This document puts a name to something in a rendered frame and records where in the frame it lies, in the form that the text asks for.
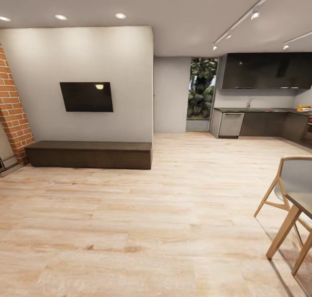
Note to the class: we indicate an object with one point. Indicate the wood fireplace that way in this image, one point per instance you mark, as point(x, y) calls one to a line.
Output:
point(8, 161)

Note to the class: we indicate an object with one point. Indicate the wall mounted tv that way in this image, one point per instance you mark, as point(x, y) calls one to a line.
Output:
point(87, 96)

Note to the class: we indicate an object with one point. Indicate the dishwasher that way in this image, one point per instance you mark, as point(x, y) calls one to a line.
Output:
point(230, 125)

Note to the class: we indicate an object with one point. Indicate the cabinet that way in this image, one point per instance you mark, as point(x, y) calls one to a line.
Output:
point(91, 154)
point(291, 70)
point(245, 71)

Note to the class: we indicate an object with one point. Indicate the breakfast table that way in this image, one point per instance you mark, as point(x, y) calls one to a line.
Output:
point(301, 203)

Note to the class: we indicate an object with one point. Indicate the straight chair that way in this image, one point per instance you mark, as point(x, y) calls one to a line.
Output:
point(294, 177)

